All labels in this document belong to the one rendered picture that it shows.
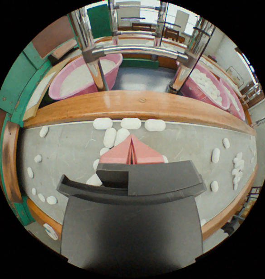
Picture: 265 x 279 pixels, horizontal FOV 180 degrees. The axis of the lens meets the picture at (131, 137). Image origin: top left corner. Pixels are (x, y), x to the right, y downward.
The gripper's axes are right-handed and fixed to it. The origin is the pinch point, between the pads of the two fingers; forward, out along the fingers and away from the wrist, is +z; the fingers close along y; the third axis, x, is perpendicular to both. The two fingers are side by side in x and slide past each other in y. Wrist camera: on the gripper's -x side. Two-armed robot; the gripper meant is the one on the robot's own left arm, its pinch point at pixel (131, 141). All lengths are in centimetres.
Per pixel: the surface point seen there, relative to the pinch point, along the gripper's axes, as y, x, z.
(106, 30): 58, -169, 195
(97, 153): 5.9, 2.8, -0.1
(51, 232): 24.9, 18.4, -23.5
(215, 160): -18.5, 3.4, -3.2
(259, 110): -487, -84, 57
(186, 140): -11.0, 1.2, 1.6
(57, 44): 47, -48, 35
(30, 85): 46, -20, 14
